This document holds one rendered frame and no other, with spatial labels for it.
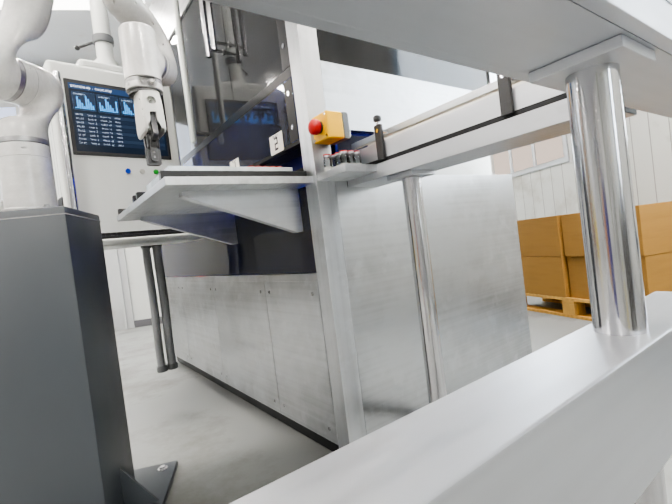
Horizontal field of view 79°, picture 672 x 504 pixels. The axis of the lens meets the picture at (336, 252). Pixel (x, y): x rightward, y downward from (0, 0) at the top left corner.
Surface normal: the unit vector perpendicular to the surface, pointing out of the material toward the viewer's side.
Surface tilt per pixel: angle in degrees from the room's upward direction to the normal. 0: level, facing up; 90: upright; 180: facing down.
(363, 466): 0
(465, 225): 90
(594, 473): 90
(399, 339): 90
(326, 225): 90
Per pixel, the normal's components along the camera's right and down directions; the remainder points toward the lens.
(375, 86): 0.58, -0.06
